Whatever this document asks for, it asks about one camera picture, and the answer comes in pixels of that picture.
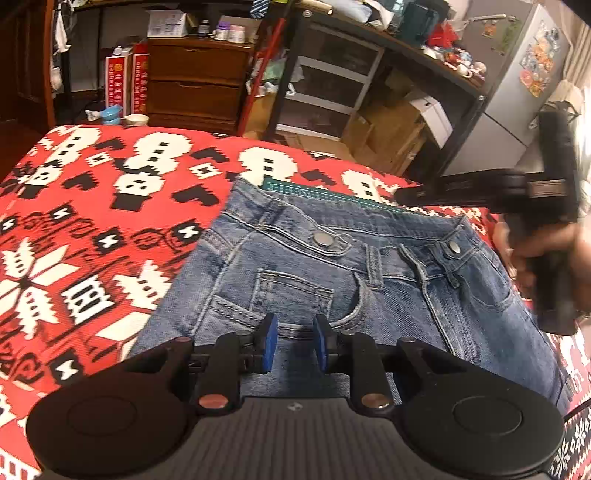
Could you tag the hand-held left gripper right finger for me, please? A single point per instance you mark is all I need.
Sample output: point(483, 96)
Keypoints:
point(322, 344)

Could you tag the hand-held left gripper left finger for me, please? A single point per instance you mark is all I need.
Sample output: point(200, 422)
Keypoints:
point(269, 344)

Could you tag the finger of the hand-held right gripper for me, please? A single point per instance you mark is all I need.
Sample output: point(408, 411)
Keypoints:
point(452, 191)

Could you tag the blue denim shorts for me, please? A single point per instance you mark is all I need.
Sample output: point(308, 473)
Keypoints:
point(300, 277)

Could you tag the person's right hand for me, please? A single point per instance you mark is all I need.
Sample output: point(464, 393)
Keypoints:
point(515, 249)

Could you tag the beige hanging jacket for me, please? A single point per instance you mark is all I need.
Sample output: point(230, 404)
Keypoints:
point(570, 94)

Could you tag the grey refrigerator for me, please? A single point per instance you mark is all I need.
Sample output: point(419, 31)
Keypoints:
point(498, 115)

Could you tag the white shoe box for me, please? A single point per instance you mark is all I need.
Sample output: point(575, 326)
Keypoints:
point(434, 120)

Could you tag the leaning brown cardboard sheets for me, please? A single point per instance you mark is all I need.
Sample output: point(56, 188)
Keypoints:
point(383, 134)

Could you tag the cluster of fridge magnets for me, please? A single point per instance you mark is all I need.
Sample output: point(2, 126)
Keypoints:
point(538, 60)

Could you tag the cluster of small figurines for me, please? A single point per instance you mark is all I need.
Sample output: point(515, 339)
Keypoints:
point(457, 64)

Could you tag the red plastic bag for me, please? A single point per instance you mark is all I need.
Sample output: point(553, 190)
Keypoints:
point(443, 34)

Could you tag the green cutting mat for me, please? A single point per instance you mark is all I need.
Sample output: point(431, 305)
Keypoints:
point(286, 187)

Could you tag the white plastic drawer unit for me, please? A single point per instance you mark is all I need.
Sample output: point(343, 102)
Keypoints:
point(323, 99)

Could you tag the dark green pitcher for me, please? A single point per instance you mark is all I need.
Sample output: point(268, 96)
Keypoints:
point(418, 21)

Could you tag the light blue pouch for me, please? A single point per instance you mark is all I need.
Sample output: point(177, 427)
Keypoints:
point(351, 9)

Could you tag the white plastic bag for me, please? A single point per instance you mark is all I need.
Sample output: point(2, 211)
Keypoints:
point(277, 74)

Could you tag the red patterned blanket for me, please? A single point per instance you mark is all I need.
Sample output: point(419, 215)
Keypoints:
point(69, 230)

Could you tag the brown wooden drawer cabinet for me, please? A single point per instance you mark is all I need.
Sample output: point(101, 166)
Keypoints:
point(198, 101)

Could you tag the white ceramic bowl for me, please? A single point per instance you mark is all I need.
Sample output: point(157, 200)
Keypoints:
point(136, 120)

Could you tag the blue striped necktie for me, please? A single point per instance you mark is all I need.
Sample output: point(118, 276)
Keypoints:
point(262, 7)

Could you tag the blue cat-shaped bowl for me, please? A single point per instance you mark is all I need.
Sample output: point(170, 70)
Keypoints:
point(112, 115)

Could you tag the red printed carton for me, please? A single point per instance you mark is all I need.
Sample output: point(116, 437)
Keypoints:
point(140, 78)
point(117, 83)

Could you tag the small dark bottle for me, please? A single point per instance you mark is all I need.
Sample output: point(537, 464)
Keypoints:
point(205, 27)

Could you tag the white cardboard box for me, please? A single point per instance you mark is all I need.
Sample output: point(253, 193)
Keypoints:
point(166, 23)

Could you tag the brown wooden door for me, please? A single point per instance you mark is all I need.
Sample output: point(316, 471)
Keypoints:
point(27, 60)

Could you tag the black metal frame desk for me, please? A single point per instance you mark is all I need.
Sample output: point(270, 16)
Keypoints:
point(286, 83)

